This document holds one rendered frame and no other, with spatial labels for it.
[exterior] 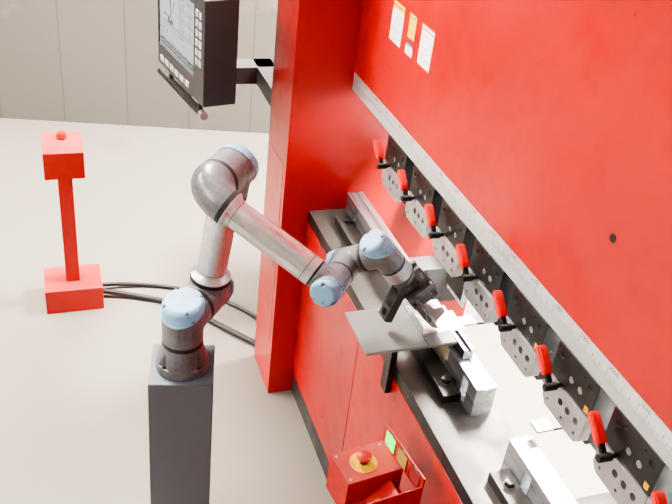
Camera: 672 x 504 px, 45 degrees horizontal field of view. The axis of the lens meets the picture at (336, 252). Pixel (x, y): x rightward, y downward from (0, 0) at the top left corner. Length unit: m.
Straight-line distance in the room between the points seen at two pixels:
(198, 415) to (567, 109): 1.35
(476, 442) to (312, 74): 1.30
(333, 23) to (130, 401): 1.70
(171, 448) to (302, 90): 1.21
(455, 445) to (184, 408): 0.78
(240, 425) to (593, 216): 2.04
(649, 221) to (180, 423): 1.48
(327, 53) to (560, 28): 1.17
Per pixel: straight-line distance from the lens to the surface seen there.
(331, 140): 2.88
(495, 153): 1.95
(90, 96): 5.62
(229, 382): 3.53
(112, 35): 5.45
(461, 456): 2.12
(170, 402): 2.41
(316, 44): 2.72
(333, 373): 2.89
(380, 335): 2.22
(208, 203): 2.03
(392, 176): 2.50
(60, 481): 3.20
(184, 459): 2.57
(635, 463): 1.65
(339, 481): 2.17
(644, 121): 1.53
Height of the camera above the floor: 2.36
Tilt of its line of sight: 32 degrees down
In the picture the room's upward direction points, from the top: 7 degrees clockwise
